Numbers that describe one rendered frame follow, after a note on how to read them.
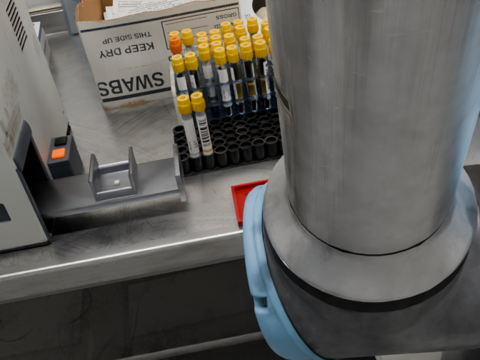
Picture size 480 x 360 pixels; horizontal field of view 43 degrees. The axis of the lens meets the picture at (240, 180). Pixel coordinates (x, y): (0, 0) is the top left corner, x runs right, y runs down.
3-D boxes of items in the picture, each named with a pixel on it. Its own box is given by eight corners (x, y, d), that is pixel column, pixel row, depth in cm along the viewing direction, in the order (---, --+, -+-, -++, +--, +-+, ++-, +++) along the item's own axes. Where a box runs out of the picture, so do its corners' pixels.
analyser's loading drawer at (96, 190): (18, 232, 73) (1, 199, 69) (26, 197, 78) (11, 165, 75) (186, 201, 73) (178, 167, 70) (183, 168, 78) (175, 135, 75)
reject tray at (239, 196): (238, 226, 71) (237, 221, 71) (231, 191, 77) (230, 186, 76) (295, 216, 72) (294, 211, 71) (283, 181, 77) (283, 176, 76)
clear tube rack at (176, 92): (181, 134, 88) (171, 92, 83) (177, 99, 96) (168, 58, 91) (319, 109, 88) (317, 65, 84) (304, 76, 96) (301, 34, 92)
